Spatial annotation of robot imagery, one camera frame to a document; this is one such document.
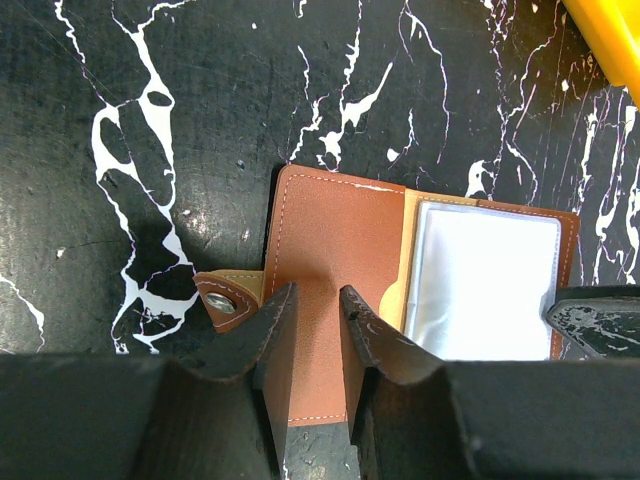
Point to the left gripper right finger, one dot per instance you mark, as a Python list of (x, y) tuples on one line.
[(412, 415)]

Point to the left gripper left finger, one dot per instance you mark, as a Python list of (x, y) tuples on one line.
[(220, 413)]

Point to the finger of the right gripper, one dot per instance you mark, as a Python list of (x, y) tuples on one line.
[(602, 320)]

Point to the brown leather card holder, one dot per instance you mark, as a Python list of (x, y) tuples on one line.
[(328, 230)]

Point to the small orange plastic bin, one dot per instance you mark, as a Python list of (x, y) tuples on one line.
[(611, 30)]

